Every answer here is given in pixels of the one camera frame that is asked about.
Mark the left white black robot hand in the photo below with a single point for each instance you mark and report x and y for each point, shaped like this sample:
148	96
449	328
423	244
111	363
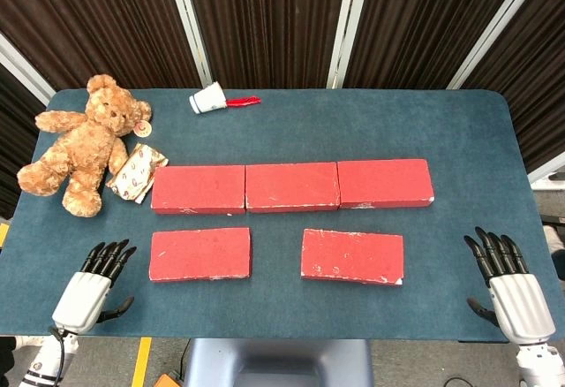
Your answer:
81	298

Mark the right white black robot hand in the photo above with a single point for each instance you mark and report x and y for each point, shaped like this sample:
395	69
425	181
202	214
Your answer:
518	303

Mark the red brick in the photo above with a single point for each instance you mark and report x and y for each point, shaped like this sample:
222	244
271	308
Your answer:
198	188
291	186
198	254
353	254
384	181

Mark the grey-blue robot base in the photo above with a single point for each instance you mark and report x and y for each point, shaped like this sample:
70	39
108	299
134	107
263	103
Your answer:
278	360

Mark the yellow floor tape strip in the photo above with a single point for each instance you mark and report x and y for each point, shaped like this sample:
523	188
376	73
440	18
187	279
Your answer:
142	360

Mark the orange floor object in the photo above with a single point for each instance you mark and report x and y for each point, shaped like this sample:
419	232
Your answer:
170	381

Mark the cream red printed wrapper packet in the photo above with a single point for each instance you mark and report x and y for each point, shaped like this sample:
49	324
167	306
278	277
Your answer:
134	175

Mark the brown teddy bear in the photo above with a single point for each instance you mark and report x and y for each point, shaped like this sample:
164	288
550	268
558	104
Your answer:
84	148

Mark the round paper tag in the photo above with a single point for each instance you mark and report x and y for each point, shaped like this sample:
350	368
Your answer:
142	129

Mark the white paper cup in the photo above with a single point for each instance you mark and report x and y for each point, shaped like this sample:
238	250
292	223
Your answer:
207	99

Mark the small red tassel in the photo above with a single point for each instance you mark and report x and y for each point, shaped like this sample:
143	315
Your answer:
243	102

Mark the blue felt table cover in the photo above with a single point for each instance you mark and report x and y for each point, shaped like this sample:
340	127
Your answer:
282	139

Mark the white partition post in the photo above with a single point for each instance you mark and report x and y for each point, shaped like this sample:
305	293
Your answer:
348	29
494	25
190	29
547	167
22	73

